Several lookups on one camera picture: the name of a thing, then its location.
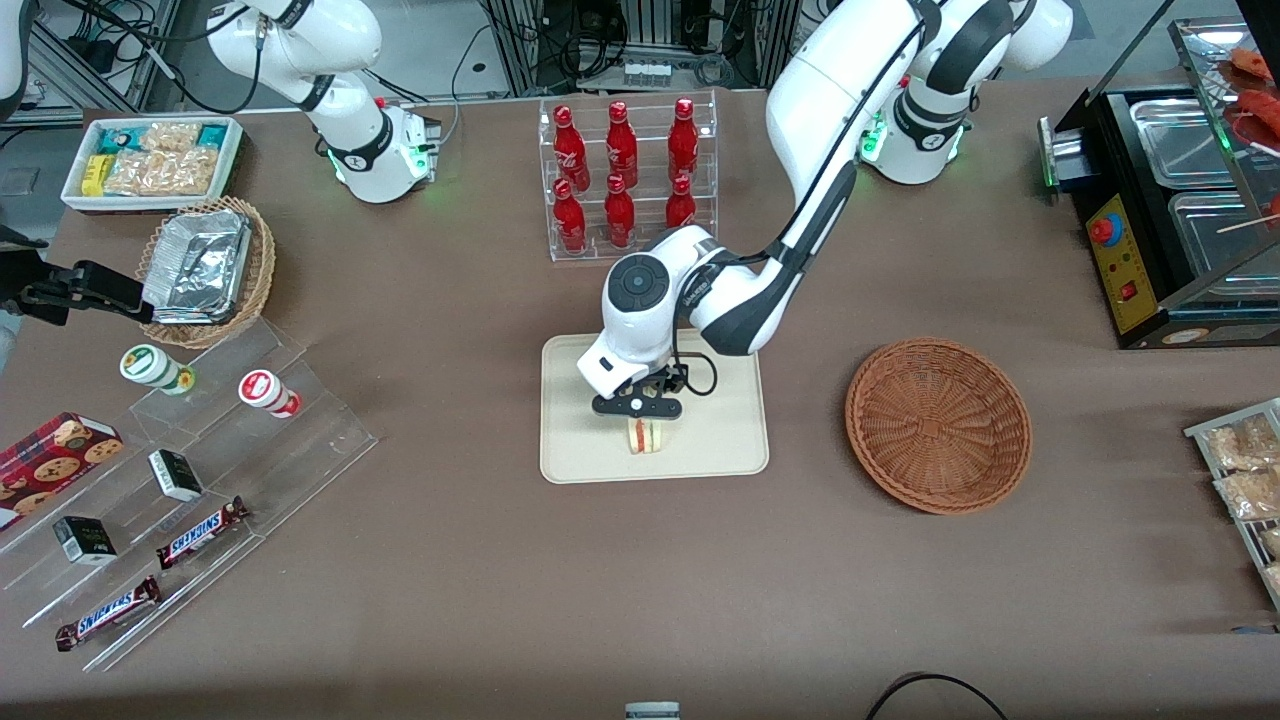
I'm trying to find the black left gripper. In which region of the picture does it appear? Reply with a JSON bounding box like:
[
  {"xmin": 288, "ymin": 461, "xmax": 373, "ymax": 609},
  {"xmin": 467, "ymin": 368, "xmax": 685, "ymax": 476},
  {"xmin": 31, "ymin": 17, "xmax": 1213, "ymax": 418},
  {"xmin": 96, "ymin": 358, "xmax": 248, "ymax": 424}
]
[{"xmin": 591, "ymin": 364, "xmax": 692, "ymax": 430}]

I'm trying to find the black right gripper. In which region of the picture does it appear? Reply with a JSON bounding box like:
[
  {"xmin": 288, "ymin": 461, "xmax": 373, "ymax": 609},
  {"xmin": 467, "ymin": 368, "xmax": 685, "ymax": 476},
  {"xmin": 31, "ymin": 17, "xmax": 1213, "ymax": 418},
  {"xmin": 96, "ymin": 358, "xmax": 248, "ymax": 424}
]
[{"xmin": 18, "ymin": 262, "xmax": 153, "ymax": 323}]

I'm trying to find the cream plastic tray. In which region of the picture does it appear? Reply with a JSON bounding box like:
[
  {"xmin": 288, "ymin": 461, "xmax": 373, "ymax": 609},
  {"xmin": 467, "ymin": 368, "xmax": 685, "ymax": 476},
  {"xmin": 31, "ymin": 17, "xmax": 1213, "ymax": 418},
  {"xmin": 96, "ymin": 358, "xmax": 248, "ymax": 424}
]
[{"xmin": 540, "ymin": 326, "xmax": 771, "ymax": 485}]

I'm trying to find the light wicker basket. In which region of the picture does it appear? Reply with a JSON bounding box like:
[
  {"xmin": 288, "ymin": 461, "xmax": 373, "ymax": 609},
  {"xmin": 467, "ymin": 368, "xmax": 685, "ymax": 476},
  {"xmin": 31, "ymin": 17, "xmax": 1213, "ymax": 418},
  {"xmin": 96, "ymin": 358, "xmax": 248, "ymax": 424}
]
[{"xmin": 135, "ymin": 196, "xmax": 277, "ymax": 350}]

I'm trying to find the brown wicker basket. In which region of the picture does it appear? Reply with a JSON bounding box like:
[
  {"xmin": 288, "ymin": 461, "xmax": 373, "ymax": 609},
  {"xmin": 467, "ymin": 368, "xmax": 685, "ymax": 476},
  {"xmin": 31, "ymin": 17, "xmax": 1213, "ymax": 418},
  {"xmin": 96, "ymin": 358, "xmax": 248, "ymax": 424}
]
[{"xmin": 845, "ymin": 337, "xmax": 1033, "ymax": 516}]

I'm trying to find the metal snack tray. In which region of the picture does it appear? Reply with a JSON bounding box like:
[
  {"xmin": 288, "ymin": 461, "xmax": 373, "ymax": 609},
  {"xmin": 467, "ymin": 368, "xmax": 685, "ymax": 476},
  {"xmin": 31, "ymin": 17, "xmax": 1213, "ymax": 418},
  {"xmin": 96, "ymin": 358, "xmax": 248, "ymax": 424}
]
[{"xmin": 1185, "ymin": 398, "xmax": 1280, "ymax": 611}]

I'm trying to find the green lid white cup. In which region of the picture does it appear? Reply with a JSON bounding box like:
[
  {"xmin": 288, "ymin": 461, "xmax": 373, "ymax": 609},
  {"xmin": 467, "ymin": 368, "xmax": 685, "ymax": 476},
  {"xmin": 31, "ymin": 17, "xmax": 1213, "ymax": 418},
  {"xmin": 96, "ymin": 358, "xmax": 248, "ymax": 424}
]
[{"xmin": 120, "ymin": 344, "xmax": 196, "ymax": 396}]

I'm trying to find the aluminium foil container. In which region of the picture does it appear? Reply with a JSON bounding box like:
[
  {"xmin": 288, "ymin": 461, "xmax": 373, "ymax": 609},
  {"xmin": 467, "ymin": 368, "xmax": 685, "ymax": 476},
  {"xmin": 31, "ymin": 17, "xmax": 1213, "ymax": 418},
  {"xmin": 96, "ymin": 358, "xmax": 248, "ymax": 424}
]
[{"xmin": 142, "ymin": 208, "xmax": 253, "ymax": 325}]

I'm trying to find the white snack bin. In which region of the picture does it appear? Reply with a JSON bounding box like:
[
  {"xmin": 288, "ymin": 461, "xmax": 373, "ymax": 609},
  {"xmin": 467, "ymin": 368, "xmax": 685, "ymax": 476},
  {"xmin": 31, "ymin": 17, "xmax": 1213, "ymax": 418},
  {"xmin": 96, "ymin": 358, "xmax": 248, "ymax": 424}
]
[{"xmin": 60, "ymin": 116, "xmax": 245, "ymax": 214}]

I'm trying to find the clear bag of crackers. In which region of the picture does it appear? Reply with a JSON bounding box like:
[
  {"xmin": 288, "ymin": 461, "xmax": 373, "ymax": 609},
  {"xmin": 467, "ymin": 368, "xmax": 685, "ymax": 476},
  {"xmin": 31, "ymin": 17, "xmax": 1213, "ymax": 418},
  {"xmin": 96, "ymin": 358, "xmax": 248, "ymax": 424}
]
[{"xmin": 104, "ymin": 122, "xmax": 219, "ymax": 197}]

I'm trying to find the red lid white cup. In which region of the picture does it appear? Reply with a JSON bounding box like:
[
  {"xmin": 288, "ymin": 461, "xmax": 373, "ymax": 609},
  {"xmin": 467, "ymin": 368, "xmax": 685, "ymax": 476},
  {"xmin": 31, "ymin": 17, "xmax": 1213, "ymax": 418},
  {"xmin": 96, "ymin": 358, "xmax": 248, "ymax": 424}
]
[{"xmin": 238, "ymin": 369, "xmax": 302, "ymax": 419}]

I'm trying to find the red cookie box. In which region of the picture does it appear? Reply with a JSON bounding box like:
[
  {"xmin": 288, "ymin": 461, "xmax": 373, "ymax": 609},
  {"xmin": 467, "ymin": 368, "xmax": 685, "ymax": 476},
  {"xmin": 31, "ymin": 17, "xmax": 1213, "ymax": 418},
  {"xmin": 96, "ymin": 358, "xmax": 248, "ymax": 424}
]
[{"xmin": 0, "ymin": 412, "xmax": 125, "ymax": 531}]

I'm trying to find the small black box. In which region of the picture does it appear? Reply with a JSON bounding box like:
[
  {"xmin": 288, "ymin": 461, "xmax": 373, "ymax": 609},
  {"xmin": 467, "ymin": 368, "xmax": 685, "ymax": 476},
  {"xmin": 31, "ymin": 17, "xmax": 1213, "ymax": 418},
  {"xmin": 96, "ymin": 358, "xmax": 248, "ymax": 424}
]
[
  {"xmin": 52, "ymin": 516, "xmax": 119, "ymax": 566},
  {"xmin": 148, "ymin": 449, "xmax": 204, "ymax": 503}
]

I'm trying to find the clear acrylic stepped display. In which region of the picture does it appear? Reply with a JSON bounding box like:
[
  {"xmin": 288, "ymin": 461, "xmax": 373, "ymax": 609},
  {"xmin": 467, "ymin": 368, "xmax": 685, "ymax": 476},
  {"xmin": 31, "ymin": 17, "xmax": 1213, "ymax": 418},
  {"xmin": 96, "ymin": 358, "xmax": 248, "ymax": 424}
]
[{"xmin": 0, "ymin": 318, "xmax": 379, "ymax": 673}]

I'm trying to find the snickers chocolate bar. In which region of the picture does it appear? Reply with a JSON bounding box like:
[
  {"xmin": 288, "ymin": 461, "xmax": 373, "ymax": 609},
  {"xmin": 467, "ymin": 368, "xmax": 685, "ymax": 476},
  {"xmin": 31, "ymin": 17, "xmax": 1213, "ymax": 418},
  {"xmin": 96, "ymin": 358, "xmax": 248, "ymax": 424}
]
[
  {"xmin": 155, "ymin": 497, "xmax": 251, "ymax": 571},
  {"xmin": 55, "ymin": 575, "xmax": 163, "ymax": 653}
]

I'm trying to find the clear acrylic bottle rack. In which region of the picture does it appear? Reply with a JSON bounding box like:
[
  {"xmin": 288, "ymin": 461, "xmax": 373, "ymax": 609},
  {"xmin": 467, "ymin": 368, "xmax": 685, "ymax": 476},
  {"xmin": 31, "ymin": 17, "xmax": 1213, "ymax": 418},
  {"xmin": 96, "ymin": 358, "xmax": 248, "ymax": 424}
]
[{"xmin": 538, "ymin": 90, "xmax": 719, "ymax": 263}]

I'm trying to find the black food warmer appliance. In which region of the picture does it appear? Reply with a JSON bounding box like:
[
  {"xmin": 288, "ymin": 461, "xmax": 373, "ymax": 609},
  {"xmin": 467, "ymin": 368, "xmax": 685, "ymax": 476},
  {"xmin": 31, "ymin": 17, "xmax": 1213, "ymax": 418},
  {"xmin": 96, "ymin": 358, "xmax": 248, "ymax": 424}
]
[{"xmin": 1038, "ymin": 15, "xmax": 1280, "ymax": 350}]

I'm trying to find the clear bag of snacks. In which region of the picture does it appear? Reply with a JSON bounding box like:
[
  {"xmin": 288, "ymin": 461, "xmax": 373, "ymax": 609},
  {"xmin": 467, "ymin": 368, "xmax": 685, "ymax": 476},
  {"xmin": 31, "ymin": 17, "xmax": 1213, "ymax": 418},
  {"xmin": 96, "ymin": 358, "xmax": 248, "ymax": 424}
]
[
  {"xmin": 1214, "ymin": 468, "xmax": 1280, "ymax": 523},
  {"xmin": 1203, "ymin": 414, "xmax": 1280, "ymax": 473}
]

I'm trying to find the steel food pan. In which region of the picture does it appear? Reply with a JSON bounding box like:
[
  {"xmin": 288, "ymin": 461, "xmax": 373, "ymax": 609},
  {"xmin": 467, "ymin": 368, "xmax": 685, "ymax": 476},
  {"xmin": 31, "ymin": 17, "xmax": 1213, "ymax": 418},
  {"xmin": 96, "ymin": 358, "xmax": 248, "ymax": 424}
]
[
  {"xmin": 1130, "ymin": 97, "xmax": 1243, "ymax": 189},
  {"xmin": 1168, "ymin": 190, "xmax": 1280, "ymax": 280}
]

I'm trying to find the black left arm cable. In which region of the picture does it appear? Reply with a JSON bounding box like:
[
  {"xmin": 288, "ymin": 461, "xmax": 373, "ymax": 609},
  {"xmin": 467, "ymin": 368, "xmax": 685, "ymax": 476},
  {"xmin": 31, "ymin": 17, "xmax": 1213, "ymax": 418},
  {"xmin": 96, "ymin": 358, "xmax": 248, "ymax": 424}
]
[{"xmin": 668, "ymin": 0, "xmax": 946, "ymax": 397}]

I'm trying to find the black cable loop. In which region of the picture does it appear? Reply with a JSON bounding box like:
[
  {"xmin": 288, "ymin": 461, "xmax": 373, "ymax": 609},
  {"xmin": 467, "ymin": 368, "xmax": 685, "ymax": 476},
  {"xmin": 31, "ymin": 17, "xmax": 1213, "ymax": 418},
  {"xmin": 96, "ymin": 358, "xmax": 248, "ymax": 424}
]
[{"xmin": 865, "ymin": 672, "xmax": 1011, "ymax": 720}]

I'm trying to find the aluminium frame rack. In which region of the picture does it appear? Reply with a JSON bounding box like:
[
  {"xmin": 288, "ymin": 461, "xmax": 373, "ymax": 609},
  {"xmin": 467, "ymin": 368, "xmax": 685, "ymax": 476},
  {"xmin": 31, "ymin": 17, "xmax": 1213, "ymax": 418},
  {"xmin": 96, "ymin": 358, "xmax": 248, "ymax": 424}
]
[{"xmin": 485, "ymin": 0, "xmax": 801, "ymax": 96}]

